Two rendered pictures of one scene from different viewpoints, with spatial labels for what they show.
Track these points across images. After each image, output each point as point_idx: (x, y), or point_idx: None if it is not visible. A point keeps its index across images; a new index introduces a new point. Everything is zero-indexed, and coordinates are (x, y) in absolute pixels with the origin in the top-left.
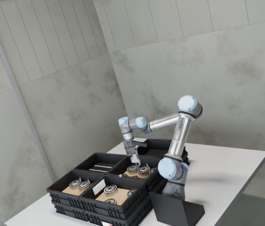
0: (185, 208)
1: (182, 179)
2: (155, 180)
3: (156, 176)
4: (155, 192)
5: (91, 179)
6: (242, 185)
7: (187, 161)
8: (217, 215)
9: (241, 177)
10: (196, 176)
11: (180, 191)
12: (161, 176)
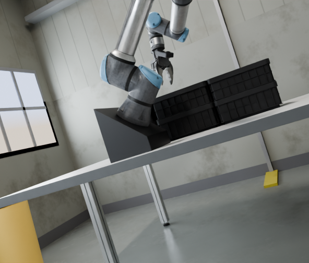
0: (100, 123)
1: (134, 91)
2: (168, 106)
3: (173, 102)
4: (167, 123)
5: None
6: (236, 126)
7: (272, 98)
8: (146, 153)
9: (265, 116)
10: (246, 118)
11: (126, 107)
12: (187, 104)
